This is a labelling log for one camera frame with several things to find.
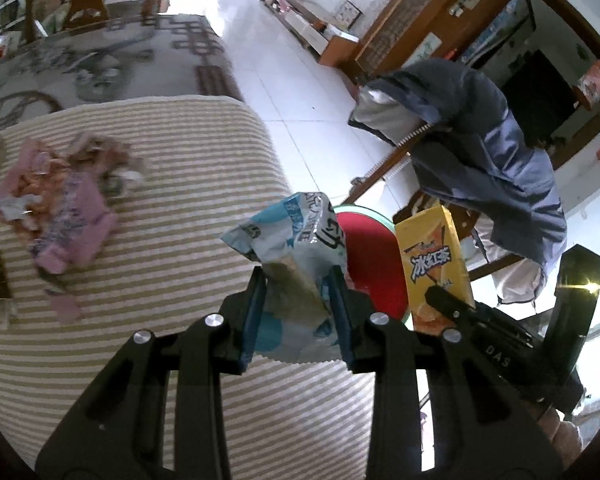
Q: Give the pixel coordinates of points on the person's right hand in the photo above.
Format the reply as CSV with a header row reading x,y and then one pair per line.
x,y
557,432

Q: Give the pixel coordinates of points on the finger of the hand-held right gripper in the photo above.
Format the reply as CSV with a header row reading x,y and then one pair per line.
x,y
452,307

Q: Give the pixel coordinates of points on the orange patterned box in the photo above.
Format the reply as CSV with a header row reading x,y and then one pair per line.
x,y
595,82

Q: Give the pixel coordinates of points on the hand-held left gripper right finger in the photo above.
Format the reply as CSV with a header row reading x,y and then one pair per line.
x,y
339,310

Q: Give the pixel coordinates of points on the wooden partition frame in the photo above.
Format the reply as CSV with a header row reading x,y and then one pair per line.
x,y
430,10

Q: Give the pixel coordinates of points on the pink snack packet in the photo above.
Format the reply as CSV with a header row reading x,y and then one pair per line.
x,y
60,195

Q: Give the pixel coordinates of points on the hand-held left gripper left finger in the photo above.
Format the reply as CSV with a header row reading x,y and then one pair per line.
x,y
255,310

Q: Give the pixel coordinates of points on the white cloth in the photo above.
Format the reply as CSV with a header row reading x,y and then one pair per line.
x,y
515,280

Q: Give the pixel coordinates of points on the white low cabinet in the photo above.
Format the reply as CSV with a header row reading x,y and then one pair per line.
x,y
310,25

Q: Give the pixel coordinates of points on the blue grey jacket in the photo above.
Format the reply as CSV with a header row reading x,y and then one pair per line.
x,y
475,150

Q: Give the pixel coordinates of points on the square table clock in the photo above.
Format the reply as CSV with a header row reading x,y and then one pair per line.
x,y
350,11

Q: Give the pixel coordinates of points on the wooden chair under jacket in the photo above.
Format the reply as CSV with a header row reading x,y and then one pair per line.
x,y
387,160

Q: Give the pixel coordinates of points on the blue white snack packet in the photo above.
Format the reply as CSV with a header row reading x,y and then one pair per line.
x,y
295,255

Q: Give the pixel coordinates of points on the yellow drink carton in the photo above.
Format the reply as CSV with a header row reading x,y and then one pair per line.
x,y
432,260

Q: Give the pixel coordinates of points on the grey patterned table cover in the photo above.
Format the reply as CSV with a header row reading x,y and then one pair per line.
x,y
105,60

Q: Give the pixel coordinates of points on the red basin with green rim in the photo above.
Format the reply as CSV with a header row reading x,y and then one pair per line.
x,y
375,260

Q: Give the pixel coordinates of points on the pink wrapper scrap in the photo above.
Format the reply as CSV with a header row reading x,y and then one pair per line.
x,y
65,306

